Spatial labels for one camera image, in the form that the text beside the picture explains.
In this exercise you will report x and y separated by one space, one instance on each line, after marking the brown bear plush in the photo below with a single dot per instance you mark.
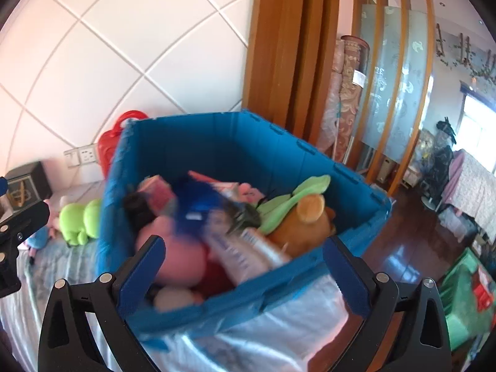
306 221

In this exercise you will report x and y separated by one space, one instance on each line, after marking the pink pig plush blue clothes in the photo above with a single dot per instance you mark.
38 238

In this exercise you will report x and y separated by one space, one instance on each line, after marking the blue plastic crate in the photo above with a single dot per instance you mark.
240 147

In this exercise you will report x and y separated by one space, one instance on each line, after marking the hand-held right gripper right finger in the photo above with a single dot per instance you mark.
347 279

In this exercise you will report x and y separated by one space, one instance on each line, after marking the pink plush toy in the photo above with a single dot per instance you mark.
174 252

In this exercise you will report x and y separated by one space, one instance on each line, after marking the green frog plush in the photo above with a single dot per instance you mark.
79 221

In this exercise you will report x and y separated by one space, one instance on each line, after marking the window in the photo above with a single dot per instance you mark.
480 120

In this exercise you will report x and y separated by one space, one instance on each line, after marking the blue fuzzy feather toy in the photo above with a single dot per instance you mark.
197 201

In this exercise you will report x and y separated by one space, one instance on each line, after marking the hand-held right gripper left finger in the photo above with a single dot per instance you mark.
141 275

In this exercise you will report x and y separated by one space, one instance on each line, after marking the frosted glass partition screen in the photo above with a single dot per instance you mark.
391 85

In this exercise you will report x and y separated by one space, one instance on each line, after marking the black bags pile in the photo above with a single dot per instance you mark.
440 162

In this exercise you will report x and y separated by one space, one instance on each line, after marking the green plush hat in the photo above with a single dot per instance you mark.
286 201

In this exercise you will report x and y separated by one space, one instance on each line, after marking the white wall socket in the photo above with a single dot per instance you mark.
88 154

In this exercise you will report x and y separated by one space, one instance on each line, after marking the floral cloth covered table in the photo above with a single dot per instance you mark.
476 190

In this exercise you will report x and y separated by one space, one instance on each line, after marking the white blue wet wipes pack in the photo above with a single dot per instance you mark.
244 252

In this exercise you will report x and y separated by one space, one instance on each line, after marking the green floor box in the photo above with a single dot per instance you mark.
465 290

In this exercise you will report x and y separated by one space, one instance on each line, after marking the rolled patterned carpet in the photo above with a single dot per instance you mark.
348 97

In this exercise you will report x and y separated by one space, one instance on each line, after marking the red plastic suitcase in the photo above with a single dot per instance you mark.
106 147

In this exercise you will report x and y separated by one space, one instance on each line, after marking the white wall switch panel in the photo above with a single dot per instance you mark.
71 159

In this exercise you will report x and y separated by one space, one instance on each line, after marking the wooden arch frame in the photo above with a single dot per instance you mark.
286 46

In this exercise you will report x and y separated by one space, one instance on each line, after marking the vine wall decoration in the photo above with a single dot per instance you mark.
469 54

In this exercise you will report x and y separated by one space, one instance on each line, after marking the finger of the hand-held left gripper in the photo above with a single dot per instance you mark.
3 186
27 217

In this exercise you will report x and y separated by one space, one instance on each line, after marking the black gift box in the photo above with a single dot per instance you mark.
27 184

